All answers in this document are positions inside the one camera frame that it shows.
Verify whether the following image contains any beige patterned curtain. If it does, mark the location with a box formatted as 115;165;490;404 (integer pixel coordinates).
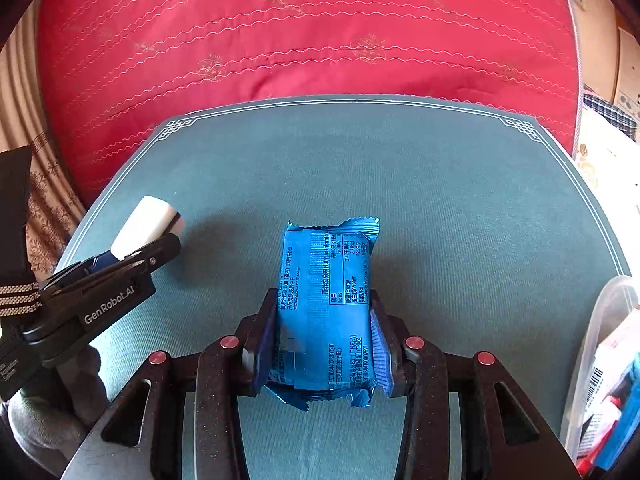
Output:
0;10;86;281

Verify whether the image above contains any clear plastic container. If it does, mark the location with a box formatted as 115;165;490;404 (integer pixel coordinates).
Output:
560;275;640;480

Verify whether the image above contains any person's left hand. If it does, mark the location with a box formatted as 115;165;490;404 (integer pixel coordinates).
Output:
7;345;108;476

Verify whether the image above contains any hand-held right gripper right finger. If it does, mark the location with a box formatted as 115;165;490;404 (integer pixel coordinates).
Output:
369;289;583;480

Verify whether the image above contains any cream paper bag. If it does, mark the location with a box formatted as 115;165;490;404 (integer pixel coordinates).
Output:
575;105;640;221

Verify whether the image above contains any plaid cloth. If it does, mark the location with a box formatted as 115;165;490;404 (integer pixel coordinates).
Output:
582;92;640;141

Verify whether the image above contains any white medicine box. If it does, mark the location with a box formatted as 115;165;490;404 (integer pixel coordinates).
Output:
577;307;640;456

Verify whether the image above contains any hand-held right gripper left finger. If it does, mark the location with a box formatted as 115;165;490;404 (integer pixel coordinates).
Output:
60;287;278;480

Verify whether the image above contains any red glue packet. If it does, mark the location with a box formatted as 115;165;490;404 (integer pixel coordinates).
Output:
575;392;623;478

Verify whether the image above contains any green table mat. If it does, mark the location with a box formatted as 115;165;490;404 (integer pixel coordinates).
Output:
52;95;633;480

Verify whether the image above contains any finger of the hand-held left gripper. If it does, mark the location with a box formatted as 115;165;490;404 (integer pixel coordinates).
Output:
75;233;182;283
52;251;123;283

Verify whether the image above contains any blue snack packet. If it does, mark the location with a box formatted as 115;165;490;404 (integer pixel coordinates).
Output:
265;216;381;413

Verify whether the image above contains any cardboard box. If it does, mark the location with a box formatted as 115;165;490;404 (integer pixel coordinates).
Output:
555;0;640;121

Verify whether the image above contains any white block with black stripe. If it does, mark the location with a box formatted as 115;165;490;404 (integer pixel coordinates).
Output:
110;195;186;262

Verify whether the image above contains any red quilted blanket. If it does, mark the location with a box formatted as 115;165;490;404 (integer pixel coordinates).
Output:
37;0;583;206

